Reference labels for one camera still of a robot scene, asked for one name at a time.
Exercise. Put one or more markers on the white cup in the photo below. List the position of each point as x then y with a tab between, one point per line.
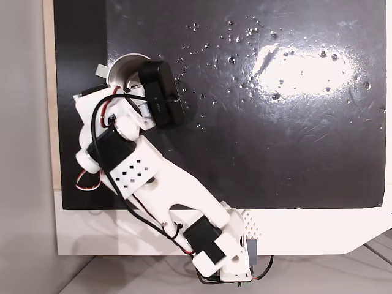
121	65

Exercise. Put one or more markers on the pale grey rectangular piece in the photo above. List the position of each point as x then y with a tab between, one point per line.
101	71

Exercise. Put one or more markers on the black table mat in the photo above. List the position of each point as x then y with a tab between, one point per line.
245	137

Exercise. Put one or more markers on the black oval camera box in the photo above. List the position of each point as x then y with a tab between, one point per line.
162	92

